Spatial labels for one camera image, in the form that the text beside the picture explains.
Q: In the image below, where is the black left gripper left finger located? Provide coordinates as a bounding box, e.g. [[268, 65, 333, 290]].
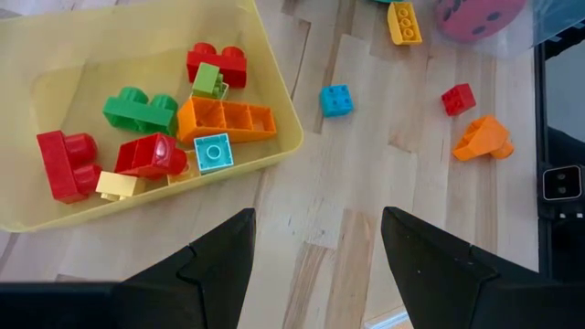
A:
[[0, 207, 257, 329]]

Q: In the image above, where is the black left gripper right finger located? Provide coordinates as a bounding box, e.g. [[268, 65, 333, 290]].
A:
[[380, 206, 585, 329]]

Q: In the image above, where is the yellow square toy brick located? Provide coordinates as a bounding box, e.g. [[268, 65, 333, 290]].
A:
[[166, 149, 202, 186], [95, 170, 148, 203]]

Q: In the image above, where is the red stepped toy brick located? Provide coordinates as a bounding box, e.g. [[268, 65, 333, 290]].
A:
[[36, 130, 103, 205], [113, 133, 189, 180]]

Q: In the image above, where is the orange brick with round disc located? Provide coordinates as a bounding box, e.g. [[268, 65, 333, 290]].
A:
[[452, 114, 516, 163]]

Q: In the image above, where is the blue square toy brick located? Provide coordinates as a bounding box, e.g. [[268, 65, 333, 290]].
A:
[[318, 83, 356, 119], [193, 133, 235, 175]]

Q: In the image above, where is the bright green toy brick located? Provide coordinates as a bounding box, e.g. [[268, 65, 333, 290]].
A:
[[101, 86, 179, 137]]

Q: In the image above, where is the orange red toy brick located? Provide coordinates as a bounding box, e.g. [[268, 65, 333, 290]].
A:
[[176, 95, 278, 145]]

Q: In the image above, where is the small green toy brick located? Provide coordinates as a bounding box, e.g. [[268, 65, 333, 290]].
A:
[[191, 62, 224, 100]]

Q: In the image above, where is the yellow translucent plastic bin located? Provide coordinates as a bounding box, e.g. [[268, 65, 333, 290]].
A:
[[0, 0, 305, 233]]

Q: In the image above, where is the pink red foam die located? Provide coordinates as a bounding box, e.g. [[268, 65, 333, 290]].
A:
[[433, 0, 527, 45]]

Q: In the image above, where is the yellow orange long brick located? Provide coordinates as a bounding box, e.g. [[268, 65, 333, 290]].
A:
[[387, 1, 423, 47]]

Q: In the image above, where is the clear plastic container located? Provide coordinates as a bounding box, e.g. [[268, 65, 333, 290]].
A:
[[429, 0, 585, 60]]

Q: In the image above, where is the small red toy brick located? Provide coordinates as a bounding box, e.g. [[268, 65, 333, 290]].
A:
[[441, 82, 477, 117]]

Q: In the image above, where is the small grey camera module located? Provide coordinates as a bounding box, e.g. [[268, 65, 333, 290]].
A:
[[541, 164, 585, 203]]

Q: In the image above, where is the black metal frame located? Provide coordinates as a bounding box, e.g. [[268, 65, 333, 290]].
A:
[[533, 27, 585, 284]]

